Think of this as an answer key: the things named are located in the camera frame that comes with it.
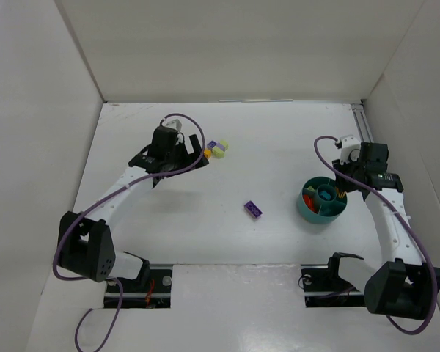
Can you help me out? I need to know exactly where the teal lego brick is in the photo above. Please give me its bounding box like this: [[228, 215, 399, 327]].
[[318, 188, 335, 202]]

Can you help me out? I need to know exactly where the orange dish lego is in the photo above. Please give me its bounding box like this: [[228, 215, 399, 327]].
[[303, 194, 318, 213]]

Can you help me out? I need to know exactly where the purple long lego brick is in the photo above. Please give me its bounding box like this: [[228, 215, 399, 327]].
[[243, 201, 263, 220]]

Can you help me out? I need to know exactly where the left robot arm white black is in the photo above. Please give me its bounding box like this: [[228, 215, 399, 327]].
[[53, 125, 208, 286]]

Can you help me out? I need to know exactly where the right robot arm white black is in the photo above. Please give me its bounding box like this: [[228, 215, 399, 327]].
[[330, 136, 440, 320]]

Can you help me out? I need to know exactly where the small purple lego brick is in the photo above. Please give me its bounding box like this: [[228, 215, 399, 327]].
[[207, 141, 217, 150]]

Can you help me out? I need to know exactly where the light green rounded lego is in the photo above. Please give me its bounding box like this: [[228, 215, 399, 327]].
[[212, 146, 225, 158]]

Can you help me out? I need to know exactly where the light green small lego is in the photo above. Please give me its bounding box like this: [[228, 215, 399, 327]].
[[219, 140, 229, 150]]

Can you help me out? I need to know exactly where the teal round divided container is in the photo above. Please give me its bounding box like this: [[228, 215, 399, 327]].
[[296, 177, 348, 225]]

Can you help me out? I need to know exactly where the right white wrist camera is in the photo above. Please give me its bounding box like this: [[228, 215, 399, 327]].
[[334, 135, 361, 165]]

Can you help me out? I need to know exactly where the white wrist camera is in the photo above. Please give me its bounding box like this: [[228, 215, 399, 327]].
[[334, 135, 361, 165], [160, 117, 182, 133]]

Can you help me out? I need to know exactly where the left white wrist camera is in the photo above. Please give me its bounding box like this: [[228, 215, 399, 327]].
[[160, 117, 182, 133]]

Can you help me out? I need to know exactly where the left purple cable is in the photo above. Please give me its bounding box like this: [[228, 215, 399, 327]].
[[53, 113, 205, 352]]

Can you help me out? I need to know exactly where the purple cable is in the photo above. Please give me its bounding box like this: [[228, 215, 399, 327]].
[[53, 113, 205, 352], [313, 136, 438, 335]]

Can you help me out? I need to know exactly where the aluminium rail right side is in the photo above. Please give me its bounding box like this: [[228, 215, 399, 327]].
[[351, 102, 373, 142]]

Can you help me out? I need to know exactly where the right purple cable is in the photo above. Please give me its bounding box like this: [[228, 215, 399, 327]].
[[313, 136, 438, 335]]

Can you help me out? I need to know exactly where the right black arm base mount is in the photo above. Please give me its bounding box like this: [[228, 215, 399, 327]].
[[298, 252, 364, 308]]

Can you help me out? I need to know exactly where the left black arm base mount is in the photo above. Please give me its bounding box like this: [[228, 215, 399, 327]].
[[119, 264, 173, 309]]

